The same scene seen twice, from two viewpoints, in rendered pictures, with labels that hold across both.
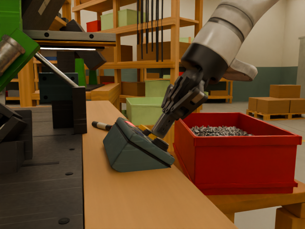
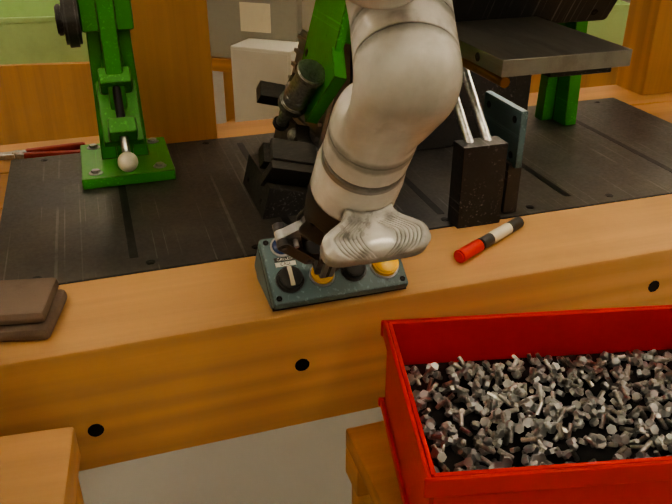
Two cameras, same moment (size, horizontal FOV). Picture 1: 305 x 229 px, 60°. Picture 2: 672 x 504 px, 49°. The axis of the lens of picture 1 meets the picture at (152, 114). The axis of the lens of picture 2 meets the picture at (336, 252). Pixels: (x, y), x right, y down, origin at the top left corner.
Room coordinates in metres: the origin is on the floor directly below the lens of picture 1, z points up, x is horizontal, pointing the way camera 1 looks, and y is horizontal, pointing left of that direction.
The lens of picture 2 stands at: (0.41, -0.68, 1.32)
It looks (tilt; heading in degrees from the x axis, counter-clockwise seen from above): 28 degrees down; 87
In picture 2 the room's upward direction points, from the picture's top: straight up
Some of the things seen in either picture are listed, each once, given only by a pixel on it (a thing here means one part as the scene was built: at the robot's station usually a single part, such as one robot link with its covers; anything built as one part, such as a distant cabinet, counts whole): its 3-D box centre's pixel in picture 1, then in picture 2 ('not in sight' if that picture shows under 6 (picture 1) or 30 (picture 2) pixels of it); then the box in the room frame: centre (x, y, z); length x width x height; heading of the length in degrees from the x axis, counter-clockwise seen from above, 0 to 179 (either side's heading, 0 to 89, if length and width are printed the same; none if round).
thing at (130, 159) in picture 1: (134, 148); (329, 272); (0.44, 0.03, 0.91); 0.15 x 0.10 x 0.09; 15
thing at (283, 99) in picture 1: (279, 101); not in sight; (6.22, -3.00, 0.37); 1.20 x 0.80 x 0.74; 102
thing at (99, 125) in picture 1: (107, 127); (490, 238); (0.64, 0.11, 0.91); 0.13 x 0.02 x 0.02; 43
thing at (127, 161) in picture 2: not in sight; (125, 148); (0.17, 0.31, 0.96); 0.06 x 0.03 x 0.06; 105
